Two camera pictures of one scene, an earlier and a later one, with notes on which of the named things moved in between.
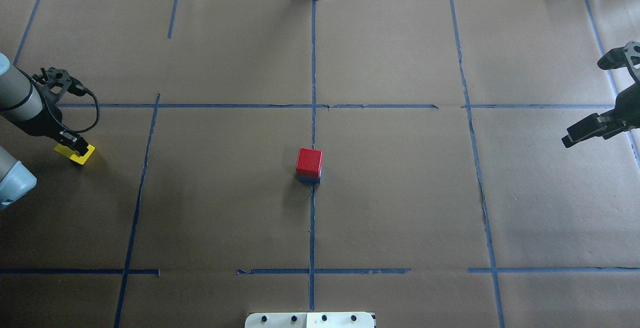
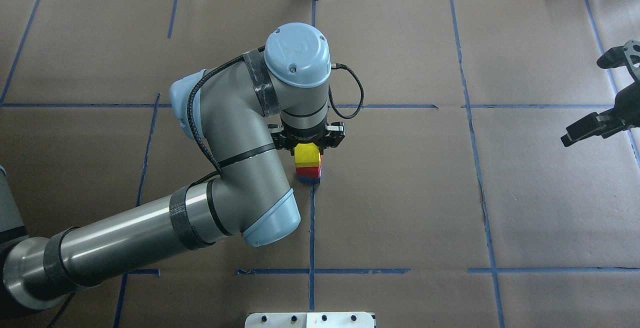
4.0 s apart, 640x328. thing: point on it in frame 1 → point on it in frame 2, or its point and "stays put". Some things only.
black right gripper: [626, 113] stays put
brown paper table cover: [279, 149] stays put
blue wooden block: [311, 180] stays put
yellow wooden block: [73, 155] → [307, 155]
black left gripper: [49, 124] → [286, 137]
